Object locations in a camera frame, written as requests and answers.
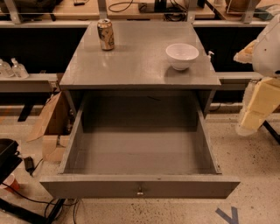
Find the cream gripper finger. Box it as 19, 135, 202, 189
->
235, 77, 280, 137
234, 40, 256, 64

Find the orange soda can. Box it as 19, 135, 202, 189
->
97, 18, 115, 51

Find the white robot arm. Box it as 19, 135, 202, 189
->
234, 15, 280, 136

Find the open grey top drawer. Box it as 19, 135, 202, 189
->
40, 93, 240, 199

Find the black chair leg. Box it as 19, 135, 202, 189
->
263, 121, 280, 144

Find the white ceramic bowl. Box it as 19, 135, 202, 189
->
165, 43, 200, 71

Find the grey cabinet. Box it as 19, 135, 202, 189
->
60, 20, 221, 113

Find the brown cardboard box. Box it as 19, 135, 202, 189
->
26, 92, 69, 163

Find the clear sanitizer bottle right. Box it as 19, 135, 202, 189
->
11, 58, 29, 79

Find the clear sanitizer bottle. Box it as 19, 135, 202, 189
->
11, 58, 29, 79
0, 59, 14, 78

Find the clear sanitizer bottle left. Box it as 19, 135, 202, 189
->
0, 59, 14, 78

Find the black power adapter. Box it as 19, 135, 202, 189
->
24, 157, 35, 173

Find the red plastic cup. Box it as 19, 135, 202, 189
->
0, 173, 20, 193

